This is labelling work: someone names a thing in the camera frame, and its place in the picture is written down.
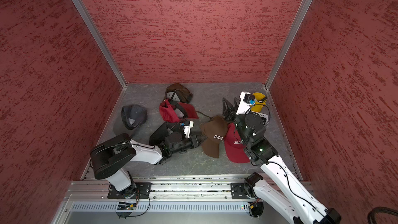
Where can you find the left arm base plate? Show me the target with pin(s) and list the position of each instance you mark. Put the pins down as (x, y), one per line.
(138, 191)

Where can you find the corner aluminium profile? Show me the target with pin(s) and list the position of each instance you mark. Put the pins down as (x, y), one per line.
(297, 21)
(85, 15)

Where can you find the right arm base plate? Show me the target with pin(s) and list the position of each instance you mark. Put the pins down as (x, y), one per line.
(242, 191)

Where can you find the red cap with white logo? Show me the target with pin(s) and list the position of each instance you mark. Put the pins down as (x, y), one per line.
(234, 146)

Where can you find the dark brown cap back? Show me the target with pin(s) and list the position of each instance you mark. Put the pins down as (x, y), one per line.
(178, 93)

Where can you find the dark grey cap left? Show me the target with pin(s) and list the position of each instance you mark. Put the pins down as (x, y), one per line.
(129, 119)

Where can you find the left corner aluminium profile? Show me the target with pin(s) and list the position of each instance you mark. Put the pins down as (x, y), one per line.
(85, 15)

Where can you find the black cap front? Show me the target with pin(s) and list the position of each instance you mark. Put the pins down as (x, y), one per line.
(167, 130)

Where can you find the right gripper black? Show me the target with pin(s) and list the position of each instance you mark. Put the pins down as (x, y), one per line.
(229, 110)

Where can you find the right corner aluminium profile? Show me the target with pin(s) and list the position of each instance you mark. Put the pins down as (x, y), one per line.
(297, 21)

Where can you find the yellow plastic bucket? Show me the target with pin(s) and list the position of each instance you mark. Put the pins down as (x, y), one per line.
(258, 106)

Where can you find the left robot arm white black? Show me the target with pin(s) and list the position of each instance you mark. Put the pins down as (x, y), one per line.
(108, 158)

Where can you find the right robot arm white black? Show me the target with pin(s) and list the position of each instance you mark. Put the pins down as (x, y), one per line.
(292, 200)

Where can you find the aluminium rail frame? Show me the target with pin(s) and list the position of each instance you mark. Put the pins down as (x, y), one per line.
(187, 194)

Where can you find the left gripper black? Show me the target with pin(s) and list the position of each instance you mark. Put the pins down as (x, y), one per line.
(195, 141)

